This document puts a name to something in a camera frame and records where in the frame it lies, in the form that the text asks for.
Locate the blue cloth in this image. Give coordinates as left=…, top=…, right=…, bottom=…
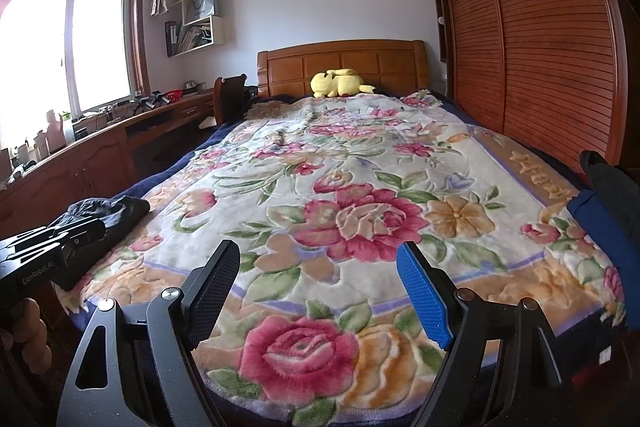
left=567, top=189, right=640, bottom=268

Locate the wooden chair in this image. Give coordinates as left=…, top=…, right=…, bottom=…
left=214, top=74, right=248, bottom=125

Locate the long wooden desk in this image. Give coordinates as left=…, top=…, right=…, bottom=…
left=0, top=89, right=216, bottom=228

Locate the black desk gadget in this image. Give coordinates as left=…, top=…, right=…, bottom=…
left=132, top=92, right=166, bottom=110

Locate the floral blanket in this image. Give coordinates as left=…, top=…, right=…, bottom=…
left=65, top=94, right=626, bottom=427

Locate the dark grey garment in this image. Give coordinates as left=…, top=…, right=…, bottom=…
left=52, top=196, right=151, bottom=240

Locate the yellow plush toy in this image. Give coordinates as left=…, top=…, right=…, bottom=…
left=310, top=69, right=376, bottom=98

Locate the person's left hand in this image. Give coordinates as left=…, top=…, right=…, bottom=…
left=0, top=300, right=48, bottom=375

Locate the white paper bag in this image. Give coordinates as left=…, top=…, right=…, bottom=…
left=181, top=0, right=219, bottom=26

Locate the window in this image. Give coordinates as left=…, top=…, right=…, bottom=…
left=0, top=0, right=151, bottom=148

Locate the white wall shelf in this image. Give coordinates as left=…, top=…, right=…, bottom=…
left=165, top=0, right=226, bottom=58

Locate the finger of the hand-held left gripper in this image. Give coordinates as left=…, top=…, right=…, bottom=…
left=0, top=217, right=83, bottom=255
left=55, top=219, right=107, bottom=290

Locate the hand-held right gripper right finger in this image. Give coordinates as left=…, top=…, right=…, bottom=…
left=396, top=241, right=576, bottom=427

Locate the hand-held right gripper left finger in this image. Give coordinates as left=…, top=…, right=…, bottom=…
left=57, top=239, right=242, bottom=427

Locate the wooden louvered wardrobe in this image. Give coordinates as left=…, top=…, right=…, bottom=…
left=419, top=0, right=633, bottom=178

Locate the black double-breasted coat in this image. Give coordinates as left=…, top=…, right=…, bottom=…
left=580, top=150, right=640, bottom=228

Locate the wooden bed headboard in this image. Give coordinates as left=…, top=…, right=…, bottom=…
left=256, top=39, right=431, bottom=100

